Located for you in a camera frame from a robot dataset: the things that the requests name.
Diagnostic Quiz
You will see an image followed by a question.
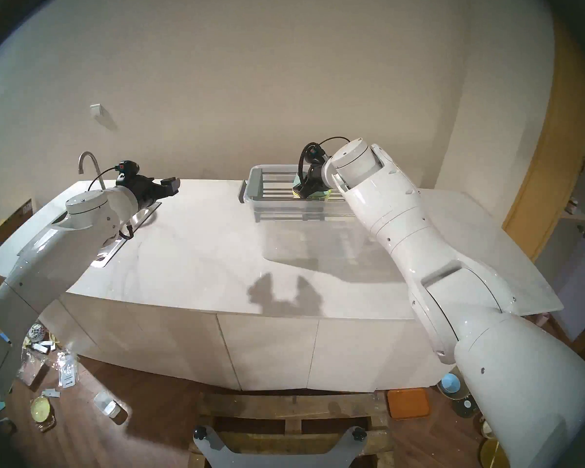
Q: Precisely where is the brown cardboard box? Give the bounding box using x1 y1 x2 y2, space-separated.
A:
0 199 34 259

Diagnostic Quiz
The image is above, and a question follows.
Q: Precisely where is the mint green plastic bowl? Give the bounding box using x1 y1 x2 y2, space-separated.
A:
292 174 332 198

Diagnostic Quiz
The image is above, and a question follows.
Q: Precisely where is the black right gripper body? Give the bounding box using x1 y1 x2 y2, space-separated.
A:
307 162 329 190

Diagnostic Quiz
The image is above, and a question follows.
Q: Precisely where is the wooden door frame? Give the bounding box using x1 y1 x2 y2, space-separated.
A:
502 14 585 261

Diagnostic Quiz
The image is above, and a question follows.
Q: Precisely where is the small clear jar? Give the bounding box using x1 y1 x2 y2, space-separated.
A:
94 391 128 421

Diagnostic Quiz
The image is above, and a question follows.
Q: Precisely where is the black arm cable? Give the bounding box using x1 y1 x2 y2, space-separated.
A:
88 167 135 241
298 137 351 181

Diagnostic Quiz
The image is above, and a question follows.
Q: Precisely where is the orange plastic tray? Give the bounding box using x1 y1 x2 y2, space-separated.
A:
388 388 431 420

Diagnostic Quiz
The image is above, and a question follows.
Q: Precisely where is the steel gooseneck faucet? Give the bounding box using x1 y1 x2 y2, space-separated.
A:
78 152 107 191

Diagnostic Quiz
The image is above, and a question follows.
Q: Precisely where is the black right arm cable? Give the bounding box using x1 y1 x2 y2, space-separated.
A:
298 137 351 181

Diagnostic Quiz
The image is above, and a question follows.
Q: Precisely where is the pale yellow round dish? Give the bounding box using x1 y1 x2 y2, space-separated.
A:
31 396 57 431

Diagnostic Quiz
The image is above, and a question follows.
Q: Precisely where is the golden yellow round plate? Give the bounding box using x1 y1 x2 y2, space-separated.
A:
479 438 510 468

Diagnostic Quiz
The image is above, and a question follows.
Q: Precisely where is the stainless steel sink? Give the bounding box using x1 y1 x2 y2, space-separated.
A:
91 201 162 268

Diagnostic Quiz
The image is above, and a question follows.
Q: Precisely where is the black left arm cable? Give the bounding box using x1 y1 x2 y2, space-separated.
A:
88 167 135 241

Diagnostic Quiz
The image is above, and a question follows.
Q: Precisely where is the grey dish drying rack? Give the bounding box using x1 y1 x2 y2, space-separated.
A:
246 166 359 202

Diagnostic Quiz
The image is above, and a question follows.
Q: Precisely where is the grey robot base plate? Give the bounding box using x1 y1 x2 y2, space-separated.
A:
193 426 369 468

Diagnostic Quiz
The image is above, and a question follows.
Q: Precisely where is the wooden pallet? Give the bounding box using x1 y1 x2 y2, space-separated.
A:
189 391 395 468

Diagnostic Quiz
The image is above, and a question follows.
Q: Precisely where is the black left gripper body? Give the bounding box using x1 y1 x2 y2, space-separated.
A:
116 174 165 210

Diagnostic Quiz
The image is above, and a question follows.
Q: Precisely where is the clear bag white label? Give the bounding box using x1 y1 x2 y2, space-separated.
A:
56 352 79 389

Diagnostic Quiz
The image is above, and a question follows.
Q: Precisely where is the white counter cabinet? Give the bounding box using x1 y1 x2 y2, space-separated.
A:
39 294 449 393

